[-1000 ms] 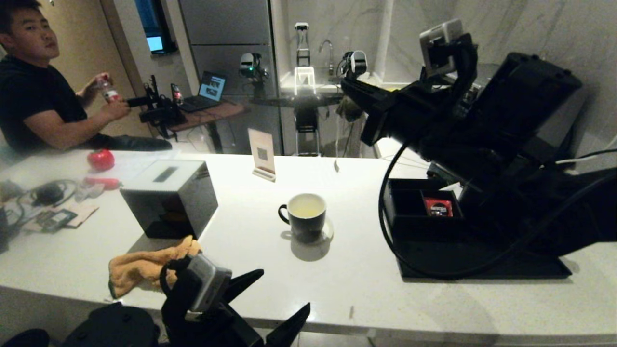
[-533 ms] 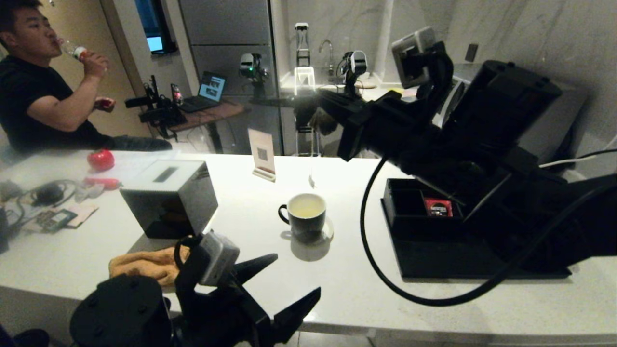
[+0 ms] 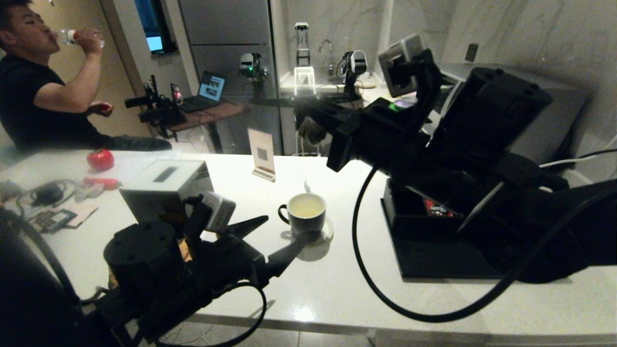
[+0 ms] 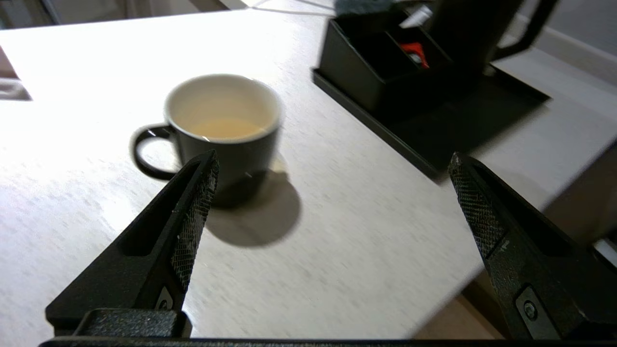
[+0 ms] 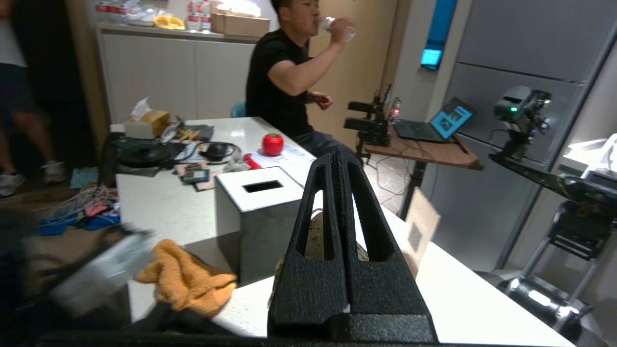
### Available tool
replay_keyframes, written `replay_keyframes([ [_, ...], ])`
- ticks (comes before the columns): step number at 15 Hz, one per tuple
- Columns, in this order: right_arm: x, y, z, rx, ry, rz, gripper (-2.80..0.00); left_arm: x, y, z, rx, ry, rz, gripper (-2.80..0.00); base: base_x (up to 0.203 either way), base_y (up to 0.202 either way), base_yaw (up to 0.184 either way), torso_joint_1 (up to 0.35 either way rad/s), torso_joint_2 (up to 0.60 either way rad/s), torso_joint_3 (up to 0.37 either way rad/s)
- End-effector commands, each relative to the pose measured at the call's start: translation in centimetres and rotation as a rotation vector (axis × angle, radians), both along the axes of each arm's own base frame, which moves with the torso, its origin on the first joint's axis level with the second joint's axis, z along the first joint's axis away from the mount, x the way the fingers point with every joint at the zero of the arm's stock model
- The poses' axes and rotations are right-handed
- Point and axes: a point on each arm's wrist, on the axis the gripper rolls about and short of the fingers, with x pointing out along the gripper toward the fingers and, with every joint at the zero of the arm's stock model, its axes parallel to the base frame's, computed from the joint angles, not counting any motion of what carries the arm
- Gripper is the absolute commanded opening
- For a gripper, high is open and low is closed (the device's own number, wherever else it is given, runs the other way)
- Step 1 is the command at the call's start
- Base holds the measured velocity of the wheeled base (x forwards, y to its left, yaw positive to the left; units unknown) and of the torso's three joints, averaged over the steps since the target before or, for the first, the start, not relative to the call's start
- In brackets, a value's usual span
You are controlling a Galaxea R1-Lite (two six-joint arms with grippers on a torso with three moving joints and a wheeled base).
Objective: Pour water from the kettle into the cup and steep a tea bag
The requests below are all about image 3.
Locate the small brown lump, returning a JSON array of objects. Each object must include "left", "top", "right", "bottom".
[{"left": 298, "top": 118, "right": 324, "bottom": 146}]

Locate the black mug white inside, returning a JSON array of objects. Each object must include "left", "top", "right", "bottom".
[{"left": 279, "top": 194, "right": 327, "bottom": 238}]

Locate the red tea packet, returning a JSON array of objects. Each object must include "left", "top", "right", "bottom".
[{"left": 424, "top": 199, "right": 454, "bottom": 217}]

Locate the dark green printed packet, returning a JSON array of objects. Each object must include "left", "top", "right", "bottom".
[{"left": 38, "top": 210, "right": 78, "bottom": 233}]

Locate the chrome faucet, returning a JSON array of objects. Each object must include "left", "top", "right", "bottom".
[{"left": 318, "top": 40, "right": 336, "bottom": 77}]

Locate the QR code table sign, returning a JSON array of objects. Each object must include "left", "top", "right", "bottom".
[{"left": 248, "top": 129, "right": 277, "bottom": 183}]

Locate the black compartment box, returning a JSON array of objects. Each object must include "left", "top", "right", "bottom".
[{"left": 383, "top": 179, "right": 464, "bottom": 237}]

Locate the grey device green light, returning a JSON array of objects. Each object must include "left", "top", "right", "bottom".
[{"left": 239, "top": 53, "right": 268, "bottom": 83}]

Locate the black tissue box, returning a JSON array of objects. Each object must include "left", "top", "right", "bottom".
[{"left": 120, "top": 160, "right": 215, "bottom": 227}]

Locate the brown wooden side table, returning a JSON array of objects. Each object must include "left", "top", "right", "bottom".
[{"left": 169, "top": 100, "right": 251, "bottom": 133}]

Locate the black laptop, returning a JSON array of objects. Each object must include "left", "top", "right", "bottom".
[{"left": 179, "top": 71, "right": 227, "bottom": 113}]

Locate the grey refrigerator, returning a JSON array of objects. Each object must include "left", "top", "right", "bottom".
[{"left": 166, "top": 0, "right": 284, "bottom": 156}]

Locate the black serving tray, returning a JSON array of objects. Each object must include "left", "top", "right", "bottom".
[{"left": 381, "top": 200, "right": 504, "bottom": 279}]

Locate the pink paper packet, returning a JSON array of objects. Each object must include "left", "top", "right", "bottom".
[{"left": 24, "top": 204, "right": 101, "bottom": 233}]

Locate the crumpled white wrapper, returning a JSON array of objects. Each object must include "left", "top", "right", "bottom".
[{"left": 77, "top": 185, "right": 107, "bottom": 202}]

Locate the red toy tomato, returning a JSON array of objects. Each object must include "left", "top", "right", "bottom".
[{"left": 87, "top": 149, "right": 115, "bottom": 172}]

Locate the silver microwave oven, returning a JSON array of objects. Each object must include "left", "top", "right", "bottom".
[{"left": 434, "top": 64, "right": 588, "bottom": 165}]

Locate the dark framed blue screen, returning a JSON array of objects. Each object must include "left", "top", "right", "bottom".
[{"left": 134, "top": 0, "right": 176, "bottom": 55}]

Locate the black computer mouse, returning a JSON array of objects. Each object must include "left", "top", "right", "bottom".
[{"left": 35, "top": 185, "right": 66, "bottom": 207}]

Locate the person in black shirt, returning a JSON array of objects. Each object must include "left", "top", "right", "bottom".
[{"left": 0, "top": 0, "right": 173, "bottom": 152}]

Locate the black round pedestal table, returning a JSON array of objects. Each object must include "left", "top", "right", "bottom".
[{"left": 251, "top": 93, "right": 362, "bottom": 158}]

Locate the thick white cable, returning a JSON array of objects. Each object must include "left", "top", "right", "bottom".
[{"left": 540, "top": 155, "right": 598, "bottom": 168}]

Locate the black mouse cable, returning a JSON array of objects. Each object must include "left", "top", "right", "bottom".
[{"left": 14, "top": 180, "right": 81, "bottom": 227}]

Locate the black power cable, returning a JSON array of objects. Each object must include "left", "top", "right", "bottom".
[{"left": 578, "top": 148, "right": 617, "bottom": 160}]

